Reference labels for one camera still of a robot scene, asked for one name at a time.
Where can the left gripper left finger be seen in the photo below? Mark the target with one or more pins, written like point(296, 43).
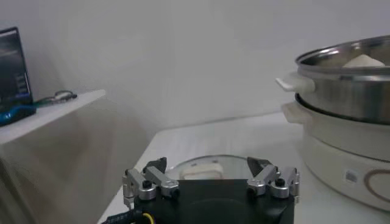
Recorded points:
point(158, 181)

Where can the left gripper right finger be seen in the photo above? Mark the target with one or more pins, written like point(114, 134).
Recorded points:
point(265, 179)

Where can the white steamed baozi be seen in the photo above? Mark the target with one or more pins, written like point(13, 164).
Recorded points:
point(362, 61)

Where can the stainless steel steamer basket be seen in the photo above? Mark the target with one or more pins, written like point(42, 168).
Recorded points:
point(350, 97)

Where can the cream electric cooker base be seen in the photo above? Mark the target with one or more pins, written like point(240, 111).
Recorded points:
point(335, 143)

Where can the white side table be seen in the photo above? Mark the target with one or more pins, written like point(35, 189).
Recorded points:
point(61, 109)

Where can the blue object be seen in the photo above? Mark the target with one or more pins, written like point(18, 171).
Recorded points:
point(12, 115)

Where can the dark screen monitor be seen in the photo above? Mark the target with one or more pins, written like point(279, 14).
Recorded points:
point(12, 70)

